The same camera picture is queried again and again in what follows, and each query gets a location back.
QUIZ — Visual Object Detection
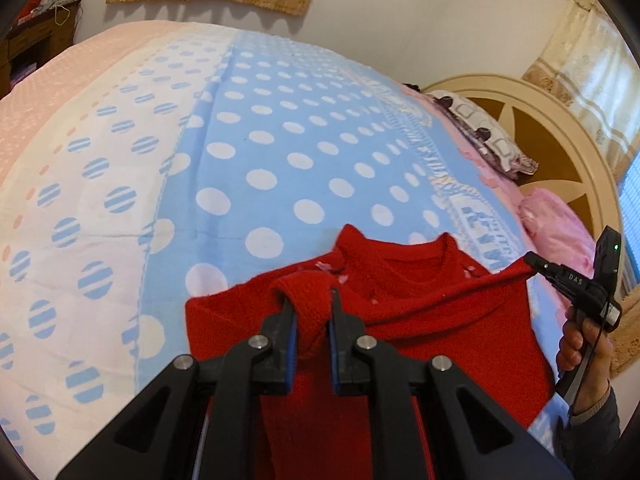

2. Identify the brown wooden desk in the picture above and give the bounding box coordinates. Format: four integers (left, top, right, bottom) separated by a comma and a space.
0, 0, 83, 98

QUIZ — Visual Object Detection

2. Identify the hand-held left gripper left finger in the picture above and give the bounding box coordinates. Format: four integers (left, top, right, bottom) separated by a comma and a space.
55, 287, 301, 480

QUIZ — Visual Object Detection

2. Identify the bed with polka dot sheet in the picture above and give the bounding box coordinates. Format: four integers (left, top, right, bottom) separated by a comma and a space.
0, 20, 601, 480

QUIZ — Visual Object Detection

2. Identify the beige long curtain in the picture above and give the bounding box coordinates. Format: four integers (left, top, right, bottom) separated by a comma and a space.
607, 290, 640, 378
521, 0, 640, 168

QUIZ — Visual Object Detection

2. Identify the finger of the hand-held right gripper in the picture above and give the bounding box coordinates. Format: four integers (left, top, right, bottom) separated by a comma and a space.
524, 252, 564, 287

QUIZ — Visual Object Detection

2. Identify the pink folded quilt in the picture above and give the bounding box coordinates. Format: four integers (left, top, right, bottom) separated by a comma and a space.
517, 187, 598, 281

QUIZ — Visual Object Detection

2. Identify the red embroidered knit sweater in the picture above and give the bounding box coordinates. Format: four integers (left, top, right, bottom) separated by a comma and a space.
184, 224, 558, 480

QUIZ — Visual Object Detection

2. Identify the cream and brown headboard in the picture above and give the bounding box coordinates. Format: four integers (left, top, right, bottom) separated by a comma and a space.
422, 74, 626, 301

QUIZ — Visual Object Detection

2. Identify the black and white patterned pillow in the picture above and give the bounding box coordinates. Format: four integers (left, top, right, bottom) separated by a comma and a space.
429, 90, 540, 177

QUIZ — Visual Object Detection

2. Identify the person's right hand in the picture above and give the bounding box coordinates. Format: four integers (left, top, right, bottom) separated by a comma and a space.
556, 307, 614, 406

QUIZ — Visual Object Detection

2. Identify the person's right forearm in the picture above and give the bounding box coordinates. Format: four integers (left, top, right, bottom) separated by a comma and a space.
555, 385, 621, 471

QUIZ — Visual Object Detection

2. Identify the blue framed window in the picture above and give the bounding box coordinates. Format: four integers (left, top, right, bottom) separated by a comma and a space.
617, 155, 640, 306

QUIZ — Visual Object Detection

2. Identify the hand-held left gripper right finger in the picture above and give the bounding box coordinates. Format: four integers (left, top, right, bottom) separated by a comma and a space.
327, 285, 576, 480

